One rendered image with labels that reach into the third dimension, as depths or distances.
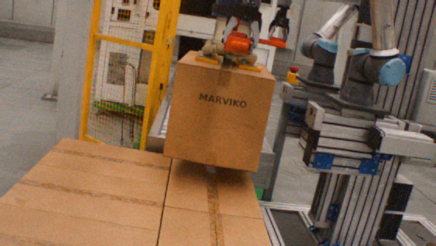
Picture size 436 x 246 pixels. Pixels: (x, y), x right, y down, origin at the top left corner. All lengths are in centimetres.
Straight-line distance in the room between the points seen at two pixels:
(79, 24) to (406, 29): 206
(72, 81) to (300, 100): 161
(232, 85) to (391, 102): 80
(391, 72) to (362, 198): 77
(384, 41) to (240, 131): 68
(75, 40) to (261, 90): 164
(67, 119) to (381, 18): 224
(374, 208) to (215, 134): 96
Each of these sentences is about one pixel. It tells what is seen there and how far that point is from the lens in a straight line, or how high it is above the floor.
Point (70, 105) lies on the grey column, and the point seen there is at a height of 52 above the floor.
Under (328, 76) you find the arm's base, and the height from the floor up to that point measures 108.
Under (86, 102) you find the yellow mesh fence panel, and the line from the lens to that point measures 355.
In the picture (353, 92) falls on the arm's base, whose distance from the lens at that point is 177.
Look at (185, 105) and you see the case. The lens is 169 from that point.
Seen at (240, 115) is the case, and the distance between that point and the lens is 169.
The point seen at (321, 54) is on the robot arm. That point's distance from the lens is 222.
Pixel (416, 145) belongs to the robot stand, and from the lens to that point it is 180.
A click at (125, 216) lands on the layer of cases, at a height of 54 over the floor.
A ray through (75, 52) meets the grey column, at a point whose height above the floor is 90.
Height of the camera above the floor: 128
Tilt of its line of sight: 15 degrees down
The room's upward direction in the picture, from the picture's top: 10 degrees clockwise
